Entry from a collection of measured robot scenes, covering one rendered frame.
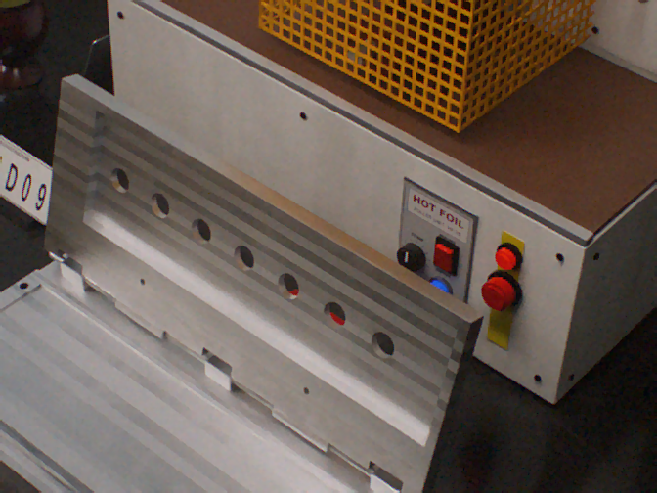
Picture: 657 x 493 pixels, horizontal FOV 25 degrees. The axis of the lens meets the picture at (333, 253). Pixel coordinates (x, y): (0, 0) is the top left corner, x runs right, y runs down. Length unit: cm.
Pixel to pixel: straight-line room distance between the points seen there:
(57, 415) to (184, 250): 17
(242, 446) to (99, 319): 20
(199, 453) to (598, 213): 38
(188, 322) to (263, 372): 9
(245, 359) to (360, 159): 20
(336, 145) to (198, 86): 17
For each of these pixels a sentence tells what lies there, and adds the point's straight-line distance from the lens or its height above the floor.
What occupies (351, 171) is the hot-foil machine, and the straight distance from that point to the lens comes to 131.
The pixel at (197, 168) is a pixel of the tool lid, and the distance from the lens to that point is 121.
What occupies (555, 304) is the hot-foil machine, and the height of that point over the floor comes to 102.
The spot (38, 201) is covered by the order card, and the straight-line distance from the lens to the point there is 146.
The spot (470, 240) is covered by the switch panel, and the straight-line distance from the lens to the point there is 125.
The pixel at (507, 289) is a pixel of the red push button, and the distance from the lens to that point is 124.
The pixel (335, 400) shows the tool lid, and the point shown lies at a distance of 119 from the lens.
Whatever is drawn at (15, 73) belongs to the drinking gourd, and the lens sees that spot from 166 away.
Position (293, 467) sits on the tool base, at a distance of 122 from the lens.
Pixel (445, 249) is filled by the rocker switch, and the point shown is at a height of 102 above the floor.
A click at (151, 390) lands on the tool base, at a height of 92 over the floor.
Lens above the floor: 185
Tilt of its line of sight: 42 degrees down
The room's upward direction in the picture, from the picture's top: 3 degrees clockwise
